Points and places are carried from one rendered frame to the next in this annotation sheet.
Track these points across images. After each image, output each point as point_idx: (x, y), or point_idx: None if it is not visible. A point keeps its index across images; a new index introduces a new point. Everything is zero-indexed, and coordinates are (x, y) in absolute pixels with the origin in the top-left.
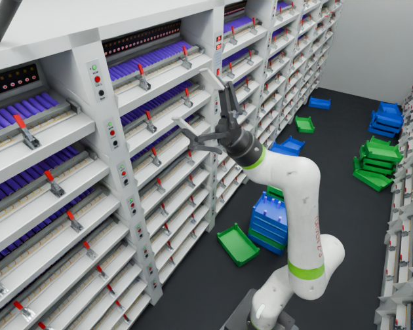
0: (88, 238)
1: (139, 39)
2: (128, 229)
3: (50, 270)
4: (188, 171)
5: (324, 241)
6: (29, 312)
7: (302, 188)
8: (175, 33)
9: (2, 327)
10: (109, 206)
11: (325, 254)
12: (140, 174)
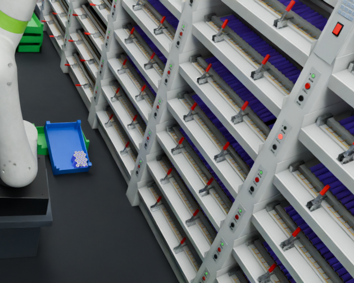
0: (172, 28)
1: None
2: (168, 54)
3: (157, 13)
4: (222, 113)
5: (3, 50)
6: (136, 5)
7: None
8: None
9: (136, 1)
10: (179, 8)
11: None
12: (206, 28)
